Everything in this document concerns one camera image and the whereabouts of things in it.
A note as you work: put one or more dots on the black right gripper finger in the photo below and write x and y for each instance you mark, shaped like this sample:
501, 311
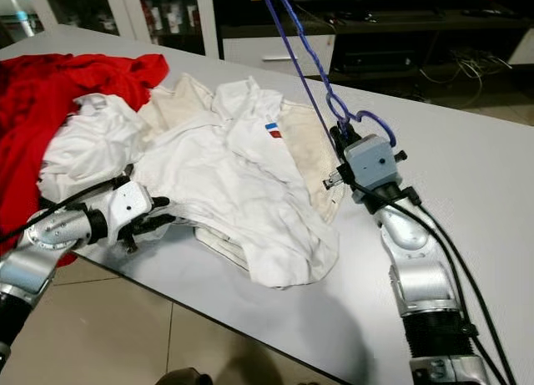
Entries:
348, 137
336, 136

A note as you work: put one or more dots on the white polo with blue badge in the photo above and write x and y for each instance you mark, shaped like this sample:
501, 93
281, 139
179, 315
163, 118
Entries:
217, 184

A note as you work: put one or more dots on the red polo shirt white trim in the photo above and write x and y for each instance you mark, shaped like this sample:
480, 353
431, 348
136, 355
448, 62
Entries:
25, 151

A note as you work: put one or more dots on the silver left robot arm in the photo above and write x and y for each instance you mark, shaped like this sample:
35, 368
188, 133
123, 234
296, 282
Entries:
42, 260

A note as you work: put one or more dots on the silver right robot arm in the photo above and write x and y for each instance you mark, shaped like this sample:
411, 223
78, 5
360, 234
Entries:
417, 268

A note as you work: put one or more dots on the cream denim trousers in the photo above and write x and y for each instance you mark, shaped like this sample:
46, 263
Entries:
309, 151

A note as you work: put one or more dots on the black TV stand white drawer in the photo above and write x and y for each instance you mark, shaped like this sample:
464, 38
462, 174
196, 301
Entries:
275, 55

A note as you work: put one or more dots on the white collared shirt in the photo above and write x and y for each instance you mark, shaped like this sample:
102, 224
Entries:
88, 147

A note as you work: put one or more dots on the white table black legs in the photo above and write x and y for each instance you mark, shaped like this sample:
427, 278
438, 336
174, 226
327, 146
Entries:
467, 168

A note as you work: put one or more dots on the plain red garment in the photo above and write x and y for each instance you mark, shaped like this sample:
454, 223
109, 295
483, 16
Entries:
125, 72

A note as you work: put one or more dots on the white glass door cabinet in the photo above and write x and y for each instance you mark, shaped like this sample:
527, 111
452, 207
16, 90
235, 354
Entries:
125, 17

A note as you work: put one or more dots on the pale teal plastic object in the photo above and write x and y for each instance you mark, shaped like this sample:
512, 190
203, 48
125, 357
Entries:
27, 13

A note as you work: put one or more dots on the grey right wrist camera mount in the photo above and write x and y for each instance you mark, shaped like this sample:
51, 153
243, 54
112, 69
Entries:
371, 161

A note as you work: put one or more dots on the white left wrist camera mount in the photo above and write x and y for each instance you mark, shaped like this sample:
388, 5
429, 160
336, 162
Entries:
129, 205

